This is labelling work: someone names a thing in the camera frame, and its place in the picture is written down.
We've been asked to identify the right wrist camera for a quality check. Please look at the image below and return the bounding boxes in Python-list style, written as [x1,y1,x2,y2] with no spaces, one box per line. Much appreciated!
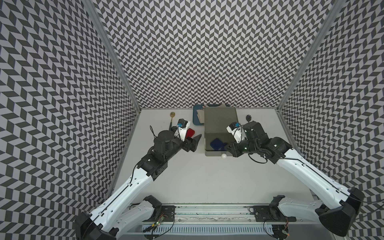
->
[226,122,243,143]

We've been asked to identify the red brooch box far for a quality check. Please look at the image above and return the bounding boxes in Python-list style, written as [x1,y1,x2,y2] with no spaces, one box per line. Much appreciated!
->
[186,128,196,138]

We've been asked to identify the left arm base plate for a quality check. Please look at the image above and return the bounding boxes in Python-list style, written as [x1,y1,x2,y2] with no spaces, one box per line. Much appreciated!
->
[144,205,176,223]

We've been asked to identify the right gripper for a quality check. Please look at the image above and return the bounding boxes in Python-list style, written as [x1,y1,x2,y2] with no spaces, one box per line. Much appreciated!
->
[223,136,259,158]

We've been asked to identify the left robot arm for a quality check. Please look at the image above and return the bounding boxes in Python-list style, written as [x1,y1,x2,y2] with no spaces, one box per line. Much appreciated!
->
[74,129,202,240]

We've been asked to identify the blue brooch box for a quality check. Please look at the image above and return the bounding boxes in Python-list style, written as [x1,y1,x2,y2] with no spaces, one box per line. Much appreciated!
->
[219,141,228,151]
[210,138,221,151]

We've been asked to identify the grey drawer cabinet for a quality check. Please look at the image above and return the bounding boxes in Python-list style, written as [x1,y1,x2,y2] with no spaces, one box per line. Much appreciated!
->
[204,107,238,134]

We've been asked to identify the gold spoon green handle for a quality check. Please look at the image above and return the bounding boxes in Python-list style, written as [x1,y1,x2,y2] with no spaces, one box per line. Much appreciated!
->
[169,112,176,130]

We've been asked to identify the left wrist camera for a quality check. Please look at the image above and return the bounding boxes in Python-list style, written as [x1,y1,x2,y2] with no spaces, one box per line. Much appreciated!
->
[174,119,191,142]

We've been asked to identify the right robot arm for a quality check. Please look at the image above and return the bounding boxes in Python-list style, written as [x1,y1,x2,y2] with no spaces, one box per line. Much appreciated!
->
[226,121,365,237]

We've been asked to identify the teal tray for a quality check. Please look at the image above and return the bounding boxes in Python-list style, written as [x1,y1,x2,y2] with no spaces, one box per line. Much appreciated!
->
[193,104,220,126]

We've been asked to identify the grey top drawer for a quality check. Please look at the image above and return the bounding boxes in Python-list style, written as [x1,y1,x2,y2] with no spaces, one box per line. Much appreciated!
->
[204,132,238,157]

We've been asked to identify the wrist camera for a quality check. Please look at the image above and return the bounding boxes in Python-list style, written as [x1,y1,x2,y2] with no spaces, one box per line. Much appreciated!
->
[226,122,243,143]
[174,119,191,142]

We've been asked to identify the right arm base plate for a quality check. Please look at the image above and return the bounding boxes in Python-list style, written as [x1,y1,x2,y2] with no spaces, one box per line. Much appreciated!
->
[249,205,297,223]

